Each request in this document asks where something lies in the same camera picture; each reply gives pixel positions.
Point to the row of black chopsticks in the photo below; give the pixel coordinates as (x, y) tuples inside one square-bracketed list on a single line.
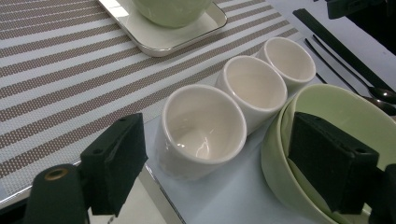
[(342, 49)]

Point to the silver metal spoon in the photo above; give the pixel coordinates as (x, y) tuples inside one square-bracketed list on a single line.
[(321, 78), (384, 93), (386, 108)]

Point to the striped woven placemat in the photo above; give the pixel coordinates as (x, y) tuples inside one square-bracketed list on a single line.
[(62, 93)]

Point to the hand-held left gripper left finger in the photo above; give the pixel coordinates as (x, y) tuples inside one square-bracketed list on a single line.
[(118, 161)]

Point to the green ceramic bowl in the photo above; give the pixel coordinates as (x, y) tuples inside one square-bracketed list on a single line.
[(171, 12), (342, 102), (274, 161)]

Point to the light blue table cover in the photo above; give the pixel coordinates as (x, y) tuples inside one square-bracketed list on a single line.
[(224, 193)]

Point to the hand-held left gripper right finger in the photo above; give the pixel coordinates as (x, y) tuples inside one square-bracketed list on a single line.
[(333, 165)]

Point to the white ceramic cup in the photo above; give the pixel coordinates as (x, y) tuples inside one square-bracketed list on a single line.
[(199, 124), (255, 84), (289, 59)]

